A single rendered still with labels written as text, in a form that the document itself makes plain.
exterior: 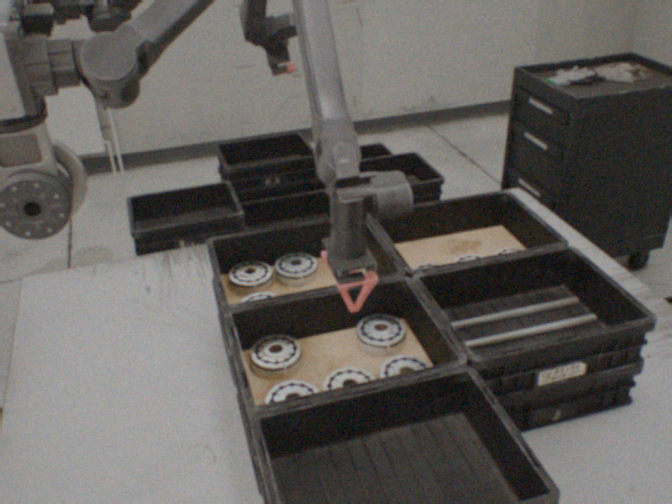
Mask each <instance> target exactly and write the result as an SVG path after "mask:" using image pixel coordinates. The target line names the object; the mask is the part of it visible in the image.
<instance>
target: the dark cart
mask: <svg viewBox="0 0 672 504"><path fill-rule="evenodd" d="M611 63H615V64H617V65H618V64H630V65H631V66H632V67H635V66H637V65H641V66H642V67H643V68H645V69H647V70H646V71H647V72H650V73H651V74H652V75H653V77H650V78H644V79H635V80H634V81H633V83H632V82H623V81H615V80H592V83H579V84H574V83H571V84H563V85H558V86H555V85H553V84H551V83H549V82H547V81H546V80H545V79H548V78H552V77H556V76H557V72H558V71H559V70H561V69H565V70H567V72H569V71H571V70H572V69H573V67H574V66H577V67H578V70H577V71H579V70H581V69H583V68H586V69H587V71H593V69H596V68H598V67H602V66H604V65H607V66H608V65H609V64H611ZM577 71H576V72H577ZM518 187H520V188H522V189H523V191H524V192H526V193H527V194H528V195H529V196H531V197H532V198H533V199H535V200H536V201H538V202H539V203H541V204H542V205H543V206H545V207H546V208H547V209H549V210H550V211H551V212H552V213H554V214H555V215H556V216H558V217H559V218H560V219H561V220H563V221H564V222H565V223H567V224H568V225H569V226H571V227H572V228H573V229H574V230H576V231H577V232H578V233H580V235H581V236H582V237H583V238H585V239H587V240H588V241H590V242H591V243H592V244H594V245H595V246H596V247H597V248H599V249H600V250H601V251H603V252H604V253H605V254H607V255H608V256H609V257H610V258H612V259H614V258H619V257H623V256H628V255H630V256H629V257H628V260H627V264H628V266H629V267H631V268H632V269H634V270H639V269H641V268H643V267H644V266H645V265H646V263H647V262H648V260H649V253H650V252H651V251H652V250H656V249H661V248H663V246H664V242H665V239H666V235H667V230H668V226H669V223H670V219H671V215H672V66H669V65H667V64H664V63H661V62H658V61H656V60H653V59H650V58H646V57H644V56H641V55H638V54H636V53H633V52H630V53H621V54H614V55H606V56H598V57H589V58H581V59H573V60H565V61H557V62H549V63H540V64H532V65H525V66H517V67H514V72H513V82H512V90H511V100H510V109H509V118H508V127H507V135H506V144H505V154H504V163H503V171H502V180H501V189H500V190H507V189H513V188H518Z"/></svg>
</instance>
